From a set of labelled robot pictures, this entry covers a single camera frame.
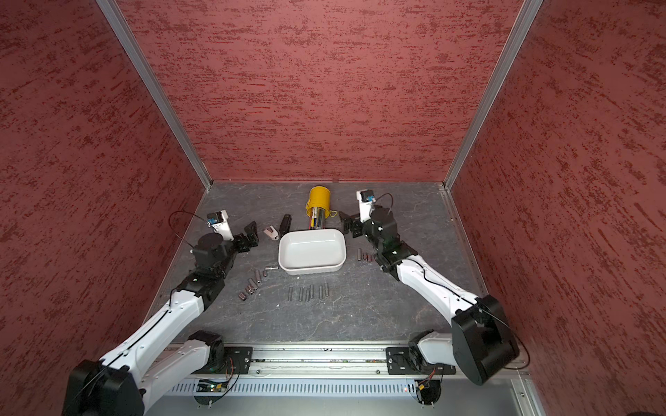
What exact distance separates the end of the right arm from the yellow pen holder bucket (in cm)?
33

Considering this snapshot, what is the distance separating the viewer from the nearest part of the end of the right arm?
0.73 metres

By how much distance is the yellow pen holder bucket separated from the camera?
41.9 inches

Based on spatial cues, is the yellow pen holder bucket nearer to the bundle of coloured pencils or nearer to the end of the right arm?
the bundle of coloured pencils
